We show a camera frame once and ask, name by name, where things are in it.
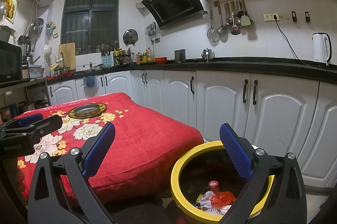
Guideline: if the red bowl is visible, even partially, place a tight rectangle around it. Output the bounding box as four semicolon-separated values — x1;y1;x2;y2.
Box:
155;57;167;65

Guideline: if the grey metal canister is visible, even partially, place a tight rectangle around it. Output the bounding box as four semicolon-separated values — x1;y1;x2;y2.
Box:
174;49;186;63

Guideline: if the wooden cutting board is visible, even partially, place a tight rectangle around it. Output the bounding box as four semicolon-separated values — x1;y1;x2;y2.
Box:
58;43;76;71

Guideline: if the hanging strainer ladle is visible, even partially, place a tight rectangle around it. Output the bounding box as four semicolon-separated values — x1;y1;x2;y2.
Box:
207;8;220;43

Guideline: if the steel teapot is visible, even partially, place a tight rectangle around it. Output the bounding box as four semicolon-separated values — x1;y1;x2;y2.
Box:
201;48;215;63

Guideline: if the wall power socket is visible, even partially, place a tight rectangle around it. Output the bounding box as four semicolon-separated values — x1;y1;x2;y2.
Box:
263;13;280;22

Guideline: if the round yellow metal tray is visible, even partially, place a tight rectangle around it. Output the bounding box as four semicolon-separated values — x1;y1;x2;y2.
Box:
68;103;107;119

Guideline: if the red floral blanket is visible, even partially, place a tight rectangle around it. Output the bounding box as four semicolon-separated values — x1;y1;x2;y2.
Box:
18;93;203;203

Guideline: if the yellow rimmed trash bin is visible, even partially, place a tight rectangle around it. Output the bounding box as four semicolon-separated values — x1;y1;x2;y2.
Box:
170;140;275;223

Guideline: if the black range hood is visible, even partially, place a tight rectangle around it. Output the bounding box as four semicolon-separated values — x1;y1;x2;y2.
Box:
142;0;207;30

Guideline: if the black microwave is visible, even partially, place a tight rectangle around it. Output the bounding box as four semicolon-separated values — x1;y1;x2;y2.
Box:
0;41;22;85

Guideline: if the white electric kettle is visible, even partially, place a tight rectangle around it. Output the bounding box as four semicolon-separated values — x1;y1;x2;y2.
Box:
312;32;332;66

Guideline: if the red tube package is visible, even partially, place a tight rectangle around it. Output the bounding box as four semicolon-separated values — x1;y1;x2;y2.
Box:
209;180;219;193

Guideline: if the hanging pot lid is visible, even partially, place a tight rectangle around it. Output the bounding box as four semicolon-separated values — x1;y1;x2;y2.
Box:
123;29;138;46

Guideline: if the white printed plastic bag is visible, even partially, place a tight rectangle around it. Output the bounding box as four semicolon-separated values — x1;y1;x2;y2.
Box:
196;191;231;215

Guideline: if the red plastic bag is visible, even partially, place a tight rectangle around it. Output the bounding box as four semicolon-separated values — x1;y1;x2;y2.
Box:
210;191;236;209

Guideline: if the dark kitchen window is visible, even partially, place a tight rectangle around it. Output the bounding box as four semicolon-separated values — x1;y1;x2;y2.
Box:
60;0;119;54

